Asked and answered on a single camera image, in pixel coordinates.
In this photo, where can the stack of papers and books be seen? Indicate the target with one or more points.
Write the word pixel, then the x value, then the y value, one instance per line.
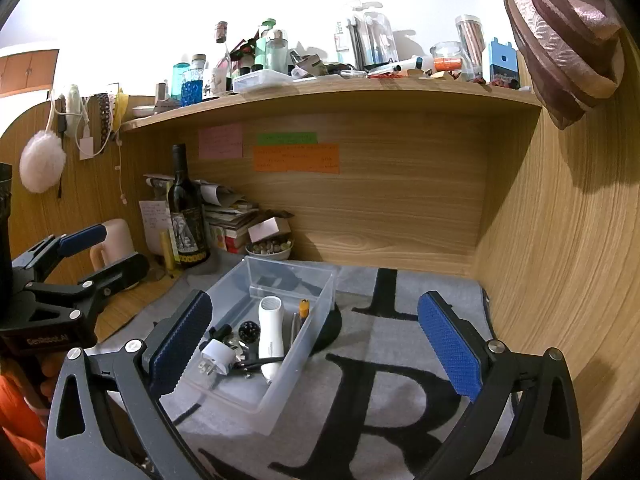
pixel 230 210

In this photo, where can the wooden shelf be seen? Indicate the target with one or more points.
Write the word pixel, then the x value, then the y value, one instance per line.
pixel 350 95

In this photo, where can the clear glass bottle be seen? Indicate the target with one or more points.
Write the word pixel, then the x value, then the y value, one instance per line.
pixel 277 52

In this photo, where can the pink sticky note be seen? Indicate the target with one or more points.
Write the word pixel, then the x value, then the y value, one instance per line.
pixel 221 141

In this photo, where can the dark wine bottle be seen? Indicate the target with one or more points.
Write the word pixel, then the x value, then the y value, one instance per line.
pixel 186 220

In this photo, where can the short glass jar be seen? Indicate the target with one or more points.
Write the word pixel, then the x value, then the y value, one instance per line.
pixel 446 57

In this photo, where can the white paper note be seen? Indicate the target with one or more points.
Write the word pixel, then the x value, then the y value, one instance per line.
pixel 152 225

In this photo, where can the yellow marker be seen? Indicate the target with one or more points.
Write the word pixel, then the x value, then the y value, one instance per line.
pixel 167 252

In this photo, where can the tall jar of striped tubes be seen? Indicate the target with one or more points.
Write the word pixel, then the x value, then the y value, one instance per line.
pixel 471 45

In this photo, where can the small white dish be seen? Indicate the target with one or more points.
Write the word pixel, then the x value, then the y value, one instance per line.
pixel 144 111

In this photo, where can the white fluffy puff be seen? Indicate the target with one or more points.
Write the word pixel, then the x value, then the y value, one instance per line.
pixel 42 160

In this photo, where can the person's left hand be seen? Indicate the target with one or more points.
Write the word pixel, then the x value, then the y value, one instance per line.
pixel 52 365

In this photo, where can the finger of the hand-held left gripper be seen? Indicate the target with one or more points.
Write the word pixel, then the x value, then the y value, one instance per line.
pixel 82 237
pixel 125 270

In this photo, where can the clear plastic box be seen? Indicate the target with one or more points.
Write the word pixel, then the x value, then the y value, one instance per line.
pixel 320 285

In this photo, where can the wooden wall cabinet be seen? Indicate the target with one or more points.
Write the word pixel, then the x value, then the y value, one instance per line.
pixel 27 72

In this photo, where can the orange sticky note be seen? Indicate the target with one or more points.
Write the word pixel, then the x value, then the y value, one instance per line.
pixel 296 158

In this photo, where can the blue block-shaped box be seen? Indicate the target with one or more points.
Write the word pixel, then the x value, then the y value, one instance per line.
pixel 504 62

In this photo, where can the green-capped bottle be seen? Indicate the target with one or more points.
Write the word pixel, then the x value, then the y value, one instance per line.
pixel 265 45

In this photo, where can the white electric trimmer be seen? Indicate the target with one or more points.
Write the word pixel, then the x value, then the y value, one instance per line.
pixel 270 325

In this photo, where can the yellow-capped black pen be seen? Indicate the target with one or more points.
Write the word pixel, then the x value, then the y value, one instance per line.
pixel 303 306

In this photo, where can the white tube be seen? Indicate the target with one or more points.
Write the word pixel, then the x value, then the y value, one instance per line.
pixel 407 64

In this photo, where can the patterned lace ribbon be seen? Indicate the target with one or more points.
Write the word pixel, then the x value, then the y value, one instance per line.
pixel 105 115

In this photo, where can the bowl of pebbles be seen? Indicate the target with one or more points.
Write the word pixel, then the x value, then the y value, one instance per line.
pixel 267 250

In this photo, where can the white travel adapter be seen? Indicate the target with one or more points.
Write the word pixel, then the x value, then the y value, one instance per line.
pixel 220 357

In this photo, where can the black round grille part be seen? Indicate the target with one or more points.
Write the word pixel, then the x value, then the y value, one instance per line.
pixel 249 331

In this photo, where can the cream plastic jug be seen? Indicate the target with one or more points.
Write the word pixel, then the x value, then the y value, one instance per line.
pixel 112 245

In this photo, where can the small white box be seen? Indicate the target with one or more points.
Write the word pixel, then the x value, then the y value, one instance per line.
pixel 264 230

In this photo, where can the grey letter-print mat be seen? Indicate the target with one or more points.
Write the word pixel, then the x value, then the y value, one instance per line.
pixel 400 395

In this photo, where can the white plastic tray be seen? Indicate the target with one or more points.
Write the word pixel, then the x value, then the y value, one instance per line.
pixel 262 81

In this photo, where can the green sticky note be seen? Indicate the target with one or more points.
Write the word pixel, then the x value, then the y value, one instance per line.
pixel 287 138

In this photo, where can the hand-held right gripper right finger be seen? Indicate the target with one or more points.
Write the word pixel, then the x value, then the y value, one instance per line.
pixel 450 345

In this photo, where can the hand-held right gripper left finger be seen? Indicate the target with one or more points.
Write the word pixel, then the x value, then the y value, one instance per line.
pixel 180 340

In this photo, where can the grey metal file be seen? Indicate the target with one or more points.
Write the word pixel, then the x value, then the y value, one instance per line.
pixel 296 327

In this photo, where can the blue water bottle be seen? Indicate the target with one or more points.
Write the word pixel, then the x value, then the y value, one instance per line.
pixel 192 85

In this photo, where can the white car charger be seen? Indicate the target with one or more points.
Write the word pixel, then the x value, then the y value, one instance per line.
pixel 270 372

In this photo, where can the clear plastic packaging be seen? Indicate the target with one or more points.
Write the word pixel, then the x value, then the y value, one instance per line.
pixel 367 35

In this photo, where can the teal bottle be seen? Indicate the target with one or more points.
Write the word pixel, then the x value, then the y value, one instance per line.
pixel 179 80

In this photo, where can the brown hanging cloth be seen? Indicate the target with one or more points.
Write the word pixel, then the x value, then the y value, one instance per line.
pixel 560 40

